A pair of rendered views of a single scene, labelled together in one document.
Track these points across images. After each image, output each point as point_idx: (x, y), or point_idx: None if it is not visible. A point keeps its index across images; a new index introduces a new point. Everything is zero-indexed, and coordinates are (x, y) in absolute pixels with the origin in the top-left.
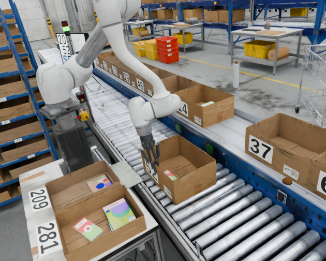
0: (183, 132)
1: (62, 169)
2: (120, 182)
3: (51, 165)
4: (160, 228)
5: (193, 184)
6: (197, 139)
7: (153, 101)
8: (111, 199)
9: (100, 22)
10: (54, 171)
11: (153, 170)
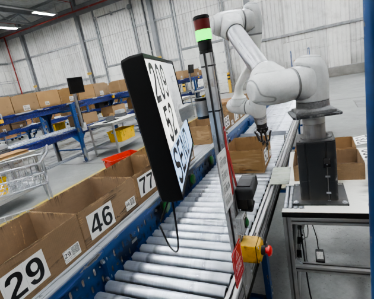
0: (189, 185)
1: (345, 194)
2: (291, 171)
3: (361, 209)
4: (260, 273)
5: (254, 146)
6: (199, 171)
7: (246, 98)
8: None
9: (262, 28)
10: (358, 199)
11: (267, 148)
